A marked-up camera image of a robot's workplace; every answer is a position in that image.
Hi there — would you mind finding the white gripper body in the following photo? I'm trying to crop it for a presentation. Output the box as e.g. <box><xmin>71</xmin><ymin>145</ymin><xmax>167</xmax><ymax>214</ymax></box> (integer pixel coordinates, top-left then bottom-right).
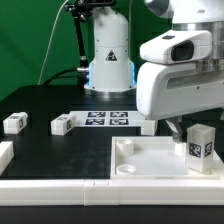
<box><xmin>136</xmin><ymin>62</ymin><xmax>224</xmax><ymax>120</ymax></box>

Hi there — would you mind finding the white square tabletop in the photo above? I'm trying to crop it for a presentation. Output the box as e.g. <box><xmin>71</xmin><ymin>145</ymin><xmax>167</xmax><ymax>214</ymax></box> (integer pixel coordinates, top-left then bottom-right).
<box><xmin>110</xmin><ymin>136</ymin><xmax>222</xmax><ymax>180</ymax></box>

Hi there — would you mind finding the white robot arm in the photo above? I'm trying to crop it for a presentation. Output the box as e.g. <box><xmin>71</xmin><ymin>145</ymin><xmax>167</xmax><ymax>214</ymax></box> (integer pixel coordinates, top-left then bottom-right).
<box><xmin>85</xmin><ymin>0</ymin><xmax>224</xmax><ymax>121</ymax></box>

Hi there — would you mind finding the white fiducial marker sheet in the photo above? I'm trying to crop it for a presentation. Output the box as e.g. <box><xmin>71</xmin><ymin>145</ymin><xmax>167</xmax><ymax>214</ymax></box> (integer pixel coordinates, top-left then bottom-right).
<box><xmin>71</xmin><ymin>111</ymin><xmax>144</xmax><ymax>127</ymax></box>

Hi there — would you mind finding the white U-shaped obstacle fence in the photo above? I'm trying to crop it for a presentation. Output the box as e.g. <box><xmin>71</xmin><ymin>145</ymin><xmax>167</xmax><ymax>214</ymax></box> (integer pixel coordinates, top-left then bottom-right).
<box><xmin>0</xmin><ymin>144</ymin><xmax>224</xmax><ymax>206</ymax></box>

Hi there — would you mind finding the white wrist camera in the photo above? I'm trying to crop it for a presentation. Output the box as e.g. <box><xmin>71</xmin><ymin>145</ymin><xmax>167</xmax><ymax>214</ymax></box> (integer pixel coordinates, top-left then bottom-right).
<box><xmin>140</xmin><ymin>30</ymin><xmax>212</xmax><ymax>64</ymax></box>

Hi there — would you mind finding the black cable bundle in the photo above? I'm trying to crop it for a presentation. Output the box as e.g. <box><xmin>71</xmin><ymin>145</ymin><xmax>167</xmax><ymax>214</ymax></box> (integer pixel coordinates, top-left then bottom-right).
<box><xmin>42</xmin><ymin>67</ymin><xmax>90</xmax><ymax>87</ymax></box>

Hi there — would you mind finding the black camera stand pole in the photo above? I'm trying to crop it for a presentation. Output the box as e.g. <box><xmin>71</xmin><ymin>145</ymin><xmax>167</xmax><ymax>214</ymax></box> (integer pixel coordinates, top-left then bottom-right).
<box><xmin>65</xmin><ymin>0</ymin><xmax>117</xmax><ymax>67</ymax></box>

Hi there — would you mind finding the white cable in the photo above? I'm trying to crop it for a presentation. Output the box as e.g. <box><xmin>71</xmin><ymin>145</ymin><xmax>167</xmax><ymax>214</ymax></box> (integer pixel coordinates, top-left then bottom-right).
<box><xmin>37</xmin><ymin>0</ymin><xmax>71</xmax><ymax>86</ymax></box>

